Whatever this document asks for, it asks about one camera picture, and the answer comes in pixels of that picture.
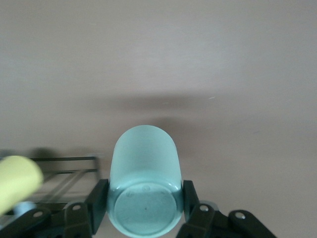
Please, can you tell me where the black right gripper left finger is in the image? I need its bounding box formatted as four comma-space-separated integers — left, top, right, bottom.
0, 178, 109, 238

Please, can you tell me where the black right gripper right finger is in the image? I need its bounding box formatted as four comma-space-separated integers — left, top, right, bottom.
177, 180, 277, 238

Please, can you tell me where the mint green plastic cup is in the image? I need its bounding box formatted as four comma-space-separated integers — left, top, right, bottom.
106, 124, 184, 238

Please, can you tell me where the yellow plastic cup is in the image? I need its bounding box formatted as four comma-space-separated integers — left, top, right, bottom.
0, 155, 45, 216

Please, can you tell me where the black wire cup rack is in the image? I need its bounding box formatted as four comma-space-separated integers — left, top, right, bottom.
0, 148, 98, 219

